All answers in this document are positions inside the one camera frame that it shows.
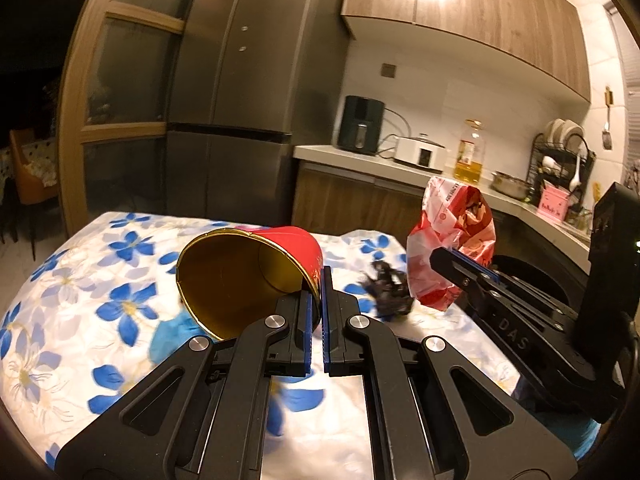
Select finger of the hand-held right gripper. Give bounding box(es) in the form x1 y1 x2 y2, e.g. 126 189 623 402
430 246 504 314
492 267 576 318

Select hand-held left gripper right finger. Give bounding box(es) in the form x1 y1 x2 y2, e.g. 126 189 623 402
323 265 577 480

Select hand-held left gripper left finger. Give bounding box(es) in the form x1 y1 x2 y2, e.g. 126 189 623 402
52 295 314 480

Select black round trash bin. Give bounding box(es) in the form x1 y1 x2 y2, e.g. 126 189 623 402
492 254 583 311

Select white red printed plastic bag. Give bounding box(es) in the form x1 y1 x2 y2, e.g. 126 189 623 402
406 176 497 311

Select red paper cup gold interior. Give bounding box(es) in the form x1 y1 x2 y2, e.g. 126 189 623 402
176 226 325 343

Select blue plastic bag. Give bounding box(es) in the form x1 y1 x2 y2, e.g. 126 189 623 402
149 310 216 361

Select person's right forearm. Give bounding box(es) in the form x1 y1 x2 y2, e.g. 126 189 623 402
570 410 603 461

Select black plastic bag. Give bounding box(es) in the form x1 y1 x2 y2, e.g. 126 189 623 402
362 260 416 317

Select pink utensil holder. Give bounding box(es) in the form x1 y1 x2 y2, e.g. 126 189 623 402
540 183 571 221

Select stainless steel basin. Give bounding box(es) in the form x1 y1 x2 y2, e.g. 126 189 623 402
490 170 533 198

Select clear cooking oil bottle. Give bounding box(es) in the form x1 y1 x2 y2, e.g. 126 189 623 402
452 120 487 186

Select white electric cooker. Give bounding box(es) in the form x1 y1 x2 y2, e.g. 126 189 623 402
392 134 447 171

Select kitchen counter with wooden cabinets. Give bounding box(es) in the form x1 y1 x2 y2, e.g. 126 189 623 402
291 144 601 281

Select hanging metal spatula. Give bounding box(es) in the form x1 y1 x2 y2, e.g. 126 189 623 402
602 87 615 150

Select black air fryer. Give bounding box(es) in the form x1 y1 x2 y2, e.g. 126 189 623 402
336 95 386 156

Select grey window blinds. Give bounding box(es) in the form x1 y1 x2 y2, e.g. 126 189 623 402
607 5 640 161

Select blue floral white tablecloth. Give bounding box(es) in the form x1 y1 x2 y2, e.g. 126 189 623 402
0 210 521 480

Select grey steel refrigerator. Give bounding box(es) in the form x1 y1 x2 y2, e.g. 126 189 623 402
165 0 358 233

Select wooden framed glass door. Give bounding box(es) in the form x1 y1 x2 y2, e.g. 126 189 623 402
57 0 201 241

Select orange chair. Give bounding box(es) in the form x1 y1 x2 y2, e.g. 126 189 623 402
9 129 63 206

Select polka dot cushion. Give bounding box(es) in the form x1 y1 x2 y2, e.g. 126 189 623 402
22 140 60 187

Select black wire dish rack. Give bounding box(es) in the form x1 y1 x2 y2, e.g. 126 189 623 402
530 119 597 211

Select black power cable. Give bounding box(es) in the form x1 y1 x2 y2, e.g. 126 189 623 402
378 107 416 158

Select wooden upper wall cabinet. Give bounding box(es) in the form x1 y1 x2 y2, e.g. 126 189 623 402
340 0 593 106

